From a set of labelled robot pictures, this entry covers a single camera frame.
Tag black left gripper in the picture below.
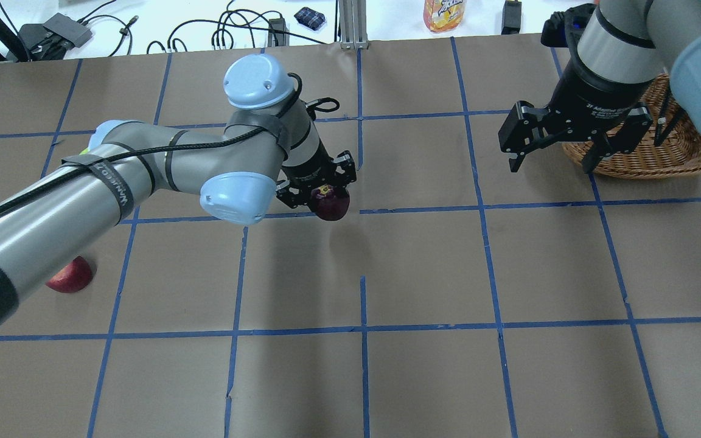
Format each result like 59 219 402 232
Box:
276 150 358 209

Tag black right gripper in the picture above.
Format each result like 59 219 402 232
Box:
498 100 654 174

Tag dark purple apple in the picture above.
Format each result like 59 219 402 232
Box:
309 185 350 221

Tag red apple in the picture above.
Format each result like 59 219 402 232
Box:
45 255 94 294

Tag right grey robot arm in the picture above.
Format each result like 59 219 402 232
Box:
498 1 701 173

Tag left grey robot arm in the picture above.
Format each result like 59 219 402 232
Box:
0 54 358 326

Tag woven wicker basket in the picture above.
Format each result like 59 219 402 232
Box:
593 73 701 179

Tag black power adapter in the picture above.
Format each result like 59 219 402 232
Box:
500 0 522 35

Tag dark blue pouch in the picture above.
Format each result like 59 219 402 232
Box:
294 7 327 31

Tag orange juice bottle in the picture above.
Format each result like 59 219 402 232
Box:
423 0 467 33

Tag aluminium frame post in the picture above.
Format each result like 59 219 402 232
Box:
337 0 369 50

